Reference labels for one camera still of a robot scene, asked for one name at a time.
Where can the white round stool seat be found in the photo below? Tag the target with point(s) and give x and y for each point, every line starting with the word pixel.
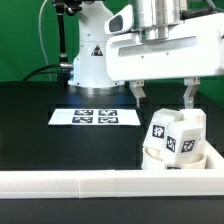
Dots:
pixel 152 161

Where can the white marker sheet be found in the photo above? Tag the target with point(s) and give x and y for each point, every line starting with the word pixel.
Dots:
pixel 91 117

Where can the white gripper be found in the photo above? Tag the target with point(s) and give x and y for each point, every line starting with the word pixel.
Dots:
pixel 149 42

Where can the white L-shaped fence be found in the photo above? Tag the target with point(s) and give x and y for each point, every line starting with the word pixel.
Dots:
pixel 120 183

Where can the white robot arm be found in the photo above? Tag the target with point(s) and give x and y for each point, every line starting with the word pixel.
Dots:
pixel 83 40

